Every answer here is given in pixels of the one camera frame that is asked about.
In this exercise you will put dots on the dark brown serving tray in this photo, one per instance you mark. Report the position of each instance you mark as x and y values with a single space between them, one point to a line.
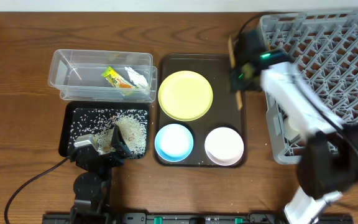
222 113

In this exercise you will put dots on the light blue bowl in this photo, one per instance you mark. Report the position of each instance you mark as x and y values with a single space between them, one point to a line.
174 142

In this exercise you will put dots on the green snack wrapper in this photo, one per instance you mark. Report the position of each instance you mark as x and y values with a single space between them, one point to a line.
115 79

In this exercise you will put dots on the yellow plate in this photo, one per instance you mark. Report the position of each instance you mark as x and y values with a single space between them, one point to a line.
185 95

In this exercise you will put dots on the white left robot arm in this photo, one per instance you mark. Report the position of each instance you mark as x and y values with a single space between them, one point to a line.
92 187

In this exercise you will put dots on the black waste tray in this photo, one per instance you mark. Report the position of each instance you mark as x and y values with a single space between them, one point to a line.
63 151

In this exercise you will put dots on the grey dishwasher rack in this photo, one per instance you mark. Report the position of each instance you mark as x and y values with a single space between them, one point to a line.
325 48

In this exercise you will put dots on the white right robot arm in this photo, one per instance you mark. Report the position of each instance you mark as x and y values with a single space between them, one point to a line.
327 166

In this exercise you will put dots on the clear plastic bin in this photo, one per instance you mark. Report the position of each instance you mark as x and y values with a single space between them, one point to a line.
78 75

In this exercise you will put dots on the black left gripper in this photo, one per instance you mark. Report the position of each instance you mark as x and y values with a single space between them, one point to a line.
105 154

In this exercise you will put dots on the white paper cup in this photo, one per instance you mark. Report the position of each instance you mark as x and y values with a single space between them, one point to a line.
291 129

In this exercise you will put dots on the white bowl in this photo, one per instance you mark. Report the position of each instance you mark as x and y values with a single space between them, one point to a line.
224 146

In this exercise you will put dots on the white napkin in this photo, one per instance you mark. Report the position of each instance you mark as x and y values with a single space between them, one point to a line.
137 79

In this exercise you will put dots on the rice food waste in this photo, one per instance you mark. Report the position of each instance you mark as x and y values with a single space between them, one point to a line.
99 122

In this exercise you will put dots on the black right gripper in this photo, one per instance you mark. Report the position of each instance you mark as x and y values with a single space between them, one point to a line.
239 73

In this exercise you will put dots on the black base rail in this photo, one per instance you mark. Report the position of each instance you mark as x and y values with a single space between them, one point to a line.
142 218

